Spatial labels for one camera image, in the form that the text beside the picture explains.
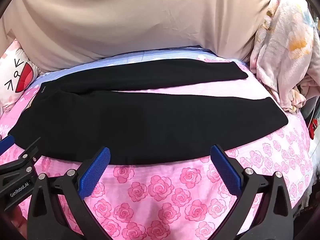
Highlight pale floral blanket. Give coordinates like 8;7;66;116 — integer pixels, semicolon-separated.
250;0;320;114

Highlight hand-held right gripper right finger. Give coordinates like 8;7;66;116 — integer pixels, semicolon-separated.
210;144;294;240

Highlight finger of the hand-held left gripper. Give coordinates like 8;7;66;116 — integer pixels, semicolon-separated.
0;134;15;155
0;137;42;178

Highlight pink rose print bedsheet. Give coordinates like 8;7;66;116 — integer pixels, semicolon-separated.
0;45;315;240

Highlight white cartoon face pillow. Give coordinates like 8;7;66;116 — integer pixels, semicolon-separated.
0;39;38;109

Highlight black pants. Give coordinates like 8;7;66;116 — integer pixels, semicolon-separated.
7;59;288;165

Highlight red object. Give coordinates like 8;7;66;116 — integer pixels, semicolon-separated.
309;119;320;139

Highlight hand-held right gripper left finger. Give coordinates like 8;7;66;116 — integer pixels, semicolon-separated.
27;146;112;240

